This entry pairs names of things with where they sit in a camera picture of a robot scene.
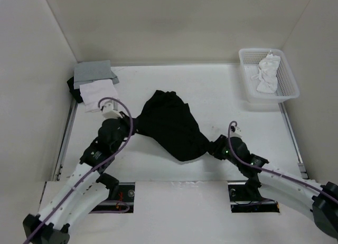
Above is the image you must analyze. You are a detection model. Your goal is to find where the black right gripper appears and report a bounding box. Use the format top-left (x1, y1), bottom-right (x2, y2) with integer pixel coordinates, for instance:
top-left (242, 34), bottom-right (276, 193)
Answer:
top-left (203, 135), bottom-right (240, 167)

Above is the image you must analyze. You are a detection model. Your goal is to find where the black tank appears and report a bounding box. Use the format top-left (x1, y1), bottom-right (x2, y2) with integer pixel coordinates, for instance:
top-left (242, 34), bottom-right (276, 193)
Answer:
top-left (133, 90), bottom-right (212, 162)
top-left (67, 77), bottom-right (83, 104)

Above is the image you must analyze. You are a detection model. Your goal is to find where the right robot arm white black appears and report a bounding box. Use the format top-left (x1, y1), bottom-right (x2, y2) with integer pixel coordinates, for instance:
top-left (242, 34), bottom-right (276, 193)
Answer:
top-left (208, 135), bottom-right (337, 239)

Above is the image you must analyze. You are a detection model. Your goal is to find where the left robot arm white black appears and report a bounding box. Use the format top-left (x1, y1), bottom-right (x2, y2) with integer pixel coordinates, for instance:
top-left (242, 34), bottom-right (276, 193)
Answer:
top-left (23, 112), bottom-right (133, 243)

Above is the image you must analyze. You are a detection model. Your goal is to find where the white folded tank top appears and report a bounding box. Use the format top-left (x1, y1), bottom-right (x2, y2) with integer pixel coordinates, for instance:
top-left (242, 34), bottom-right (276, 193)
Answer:
top-left (80, 79), bottom-right (119, 112)

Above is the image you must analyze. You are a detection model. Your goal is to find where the black folded tank top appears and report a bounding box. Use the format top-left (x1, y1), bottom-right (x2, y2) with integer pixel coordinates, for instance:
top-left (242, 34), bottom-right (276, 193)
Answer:
top-left (67, 77), bottom-right (83, 104)

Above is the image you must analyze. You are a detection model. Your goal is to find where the grey folded tank top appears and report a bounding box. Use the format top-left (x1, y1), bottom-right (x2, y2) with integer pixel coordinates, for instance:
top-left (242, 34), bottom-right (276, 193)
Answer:
top-left (73, 60), bottom-right (119, 89)

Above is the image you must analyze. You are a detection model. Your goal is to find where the white crumpled tank top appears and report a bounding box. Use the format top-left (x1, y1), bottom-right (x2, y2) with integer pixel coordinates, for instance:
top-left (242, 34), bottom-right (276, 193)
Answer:
top-left (251, 51), bottom-right (281, 94)

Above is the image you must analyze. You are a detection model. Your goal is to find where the white plastic laundry basket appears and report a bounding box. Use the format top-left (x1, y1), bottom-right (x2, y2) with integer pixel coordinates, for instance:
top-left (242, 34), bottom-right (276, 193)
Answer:
top-left (238, 48), bottom-right (300, 104)

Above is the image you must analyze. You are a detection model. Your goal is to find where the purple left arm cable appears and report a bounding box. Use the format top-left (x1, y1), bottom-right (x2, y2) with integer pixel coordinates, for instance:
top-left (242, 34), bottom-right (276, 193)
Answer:
top-left (25, 97), bottom-right (137, 244)

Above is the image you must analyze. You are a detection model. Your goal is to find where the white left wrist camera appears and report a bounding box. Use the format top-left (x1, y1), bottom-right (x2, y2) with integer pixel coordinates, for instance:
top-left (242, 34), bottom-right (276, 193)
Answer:
top-left (101, 100), bottom-right (122, 119)

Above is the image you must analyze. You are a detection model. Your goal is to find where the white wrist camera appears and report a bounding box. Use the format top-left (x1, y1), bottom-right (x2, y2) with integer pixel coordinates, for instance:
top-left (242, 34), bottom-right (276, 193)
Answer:
top-left (230, 125), bottom-right (242, 138)
top-left (101, 100), bottom-right (122, 119)

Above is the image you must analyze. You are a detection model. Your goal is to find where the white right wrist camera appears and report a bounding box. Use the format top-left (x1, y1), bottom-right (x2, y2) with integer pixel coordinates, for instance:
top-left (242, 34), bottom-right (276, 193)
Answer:
top-left (230, 125), bottom-right (242, 138)

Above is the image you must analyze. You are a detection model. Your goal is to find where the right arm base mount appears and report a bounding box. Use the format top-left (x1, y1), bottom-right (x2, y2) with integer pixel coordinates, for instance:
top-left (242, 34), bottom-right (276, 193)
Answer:
top-left (228, 182), bottom-right (280, 213)

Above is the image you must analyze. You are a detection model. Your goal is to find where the left aluminium table rail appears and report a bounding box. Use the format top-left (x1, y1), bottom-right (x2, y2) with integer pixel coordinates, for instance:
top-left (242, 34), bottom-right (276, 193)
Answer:
top-left (50, 99), bottom-right (78, 181)

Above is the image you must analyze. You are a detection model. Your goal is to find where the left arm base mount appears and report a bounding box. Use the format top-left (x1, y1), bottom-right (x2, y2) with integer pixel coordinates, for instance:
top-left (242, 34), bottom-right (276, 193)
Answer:
top-left (91, 183), bottom-right (136, 214)

